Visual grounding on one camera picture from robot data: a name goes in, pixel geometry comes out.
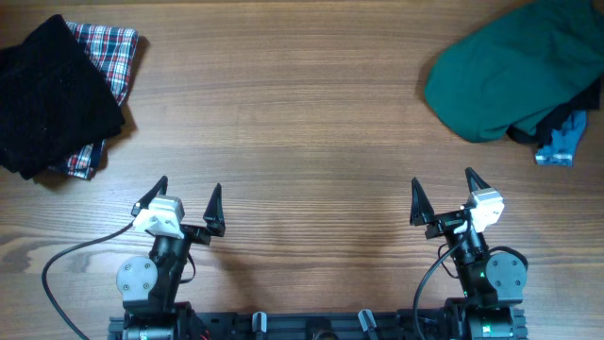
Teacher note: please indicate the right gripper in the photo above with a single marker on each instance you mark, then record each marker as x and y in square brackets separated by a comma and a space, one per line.
[422, 214]

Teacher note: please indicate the blue denim garment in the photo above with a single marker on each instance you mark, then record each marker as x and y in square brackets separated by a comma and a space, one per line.
[562, 149]

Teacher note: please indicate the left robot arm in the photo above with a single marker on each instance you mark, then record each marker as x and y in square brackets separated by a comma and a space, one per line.
[149, 284]

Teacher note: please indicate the red plaid shirt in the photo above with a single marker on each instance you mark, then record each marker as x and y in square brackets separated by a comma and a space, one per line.
[111, 50]

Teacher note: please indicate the green cloth garment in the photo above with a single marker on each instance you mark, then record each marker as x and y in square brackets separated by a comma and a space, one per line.
[515, 71]

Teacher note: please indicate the black crumpled garment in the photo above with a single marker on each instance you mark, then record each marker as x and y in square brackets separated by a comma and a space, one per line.
[587, 100]

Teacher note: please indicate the black folded garment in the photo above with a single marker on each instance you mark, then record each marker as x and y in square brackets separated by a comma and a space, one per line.
[54, 100]

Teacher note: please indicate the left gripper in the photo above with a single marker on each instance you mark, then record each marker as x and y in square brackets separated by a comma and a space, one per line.
[200, 234]

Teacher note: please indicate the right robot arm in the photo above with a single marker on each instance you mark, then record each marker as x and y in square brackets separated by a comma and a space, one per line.
[492, 278]

